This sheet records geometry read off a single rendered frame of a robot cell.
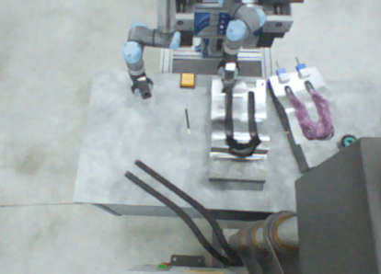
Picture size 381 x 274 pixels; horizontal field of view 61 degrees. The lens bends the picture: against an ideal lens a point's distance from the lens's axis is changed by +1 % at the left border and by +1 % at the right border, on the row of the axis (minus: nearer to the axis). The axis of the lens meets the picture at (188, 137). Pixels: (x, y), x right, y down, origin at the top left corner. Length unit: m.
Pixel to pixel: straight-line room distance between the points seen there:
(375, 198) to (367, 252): 0.05
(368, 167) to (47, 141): 2.46
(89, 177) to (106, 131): 0.24
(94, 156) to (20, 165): 1.13
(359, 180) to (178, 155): 1.27
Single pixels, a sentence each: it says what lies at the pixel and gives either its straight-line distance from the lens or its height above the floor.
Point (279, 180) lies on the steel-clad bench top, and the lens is 1.58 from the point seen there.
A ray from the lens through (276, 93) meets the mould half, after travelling 1.68.
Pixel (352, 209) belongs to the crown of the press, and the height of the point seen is 1.98.
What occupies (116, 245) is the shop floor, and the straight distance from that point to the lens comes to 2.34.
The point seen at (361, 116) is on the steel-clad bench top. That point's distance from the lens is 1.84.
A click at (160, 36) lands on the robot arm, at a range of 1.39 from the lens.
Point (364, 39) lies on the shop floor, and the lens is 3.22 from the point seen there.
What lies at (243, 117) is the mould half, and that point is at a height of 0.88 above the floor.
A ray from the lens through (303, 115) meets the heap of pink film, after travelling 1.59.
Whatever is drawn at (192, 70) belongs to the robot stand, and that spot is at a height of 0.21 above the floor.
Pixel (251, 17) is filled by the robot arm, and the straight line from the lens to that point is 1.48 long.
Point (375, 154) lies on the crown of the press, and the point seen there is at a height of 2.00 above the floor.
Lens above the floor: 2.29
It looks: 70 degrees down
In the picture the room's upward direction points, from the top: straight up
